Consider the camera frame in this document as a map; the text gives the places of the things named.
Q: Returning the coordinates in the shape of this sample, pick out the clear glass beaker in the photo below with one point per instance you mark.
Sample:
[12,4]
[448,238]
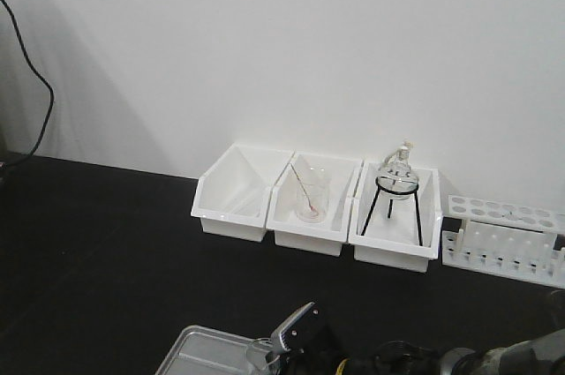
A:
[262,359]

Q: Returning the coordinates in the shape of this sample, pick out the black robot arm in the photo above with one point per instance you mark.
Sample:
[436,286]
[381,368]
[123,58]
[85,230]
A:
[306,344]

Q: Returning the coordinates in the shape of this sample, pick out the glass beaker in bin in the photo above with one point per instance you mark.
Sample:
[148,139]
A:
[316,182]

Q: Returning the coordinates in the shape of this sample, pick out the stirring rod in beaker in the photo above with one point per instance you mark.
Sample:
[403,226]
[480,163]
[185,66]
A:
[308,199]

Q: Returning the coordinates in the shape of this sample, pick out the silver metal tray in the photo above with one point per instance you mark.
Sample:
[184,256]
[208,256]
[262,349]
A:
[203,350]

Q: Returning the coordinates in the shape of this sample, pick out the white storage bin middle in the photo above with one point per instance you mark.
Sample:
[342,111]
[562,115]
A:
[326,237]

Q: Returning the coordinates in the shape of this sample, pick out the white storage bin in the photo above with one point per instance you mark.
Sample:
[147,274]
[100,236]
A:
[233,196]
[394,242]
[326,237]

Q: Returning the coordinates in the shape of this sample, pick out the white storage bin left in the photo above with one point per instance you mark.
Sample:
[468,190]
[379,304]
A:
[233,196]

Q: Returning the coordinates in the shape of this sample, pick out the round glass flask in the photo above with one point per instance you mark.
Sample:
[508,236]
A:
[397,162]

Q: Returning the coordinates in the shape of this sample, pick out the white storage bin right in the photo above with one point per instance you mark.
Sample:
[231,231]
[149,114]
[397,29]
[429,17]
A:
[394,242]

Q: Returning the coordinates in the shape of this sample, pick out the white test tube rack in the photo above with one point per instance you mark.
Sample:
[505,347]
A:
[505,239]

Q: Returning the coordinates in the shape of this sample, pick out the black wire tripod stand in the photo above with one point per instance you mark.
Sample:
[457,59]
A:
[388,205]

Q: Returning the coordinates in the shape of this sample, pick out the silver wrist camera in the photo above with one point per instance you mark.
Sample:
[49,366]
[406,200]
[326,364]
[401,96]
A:
[297,329]

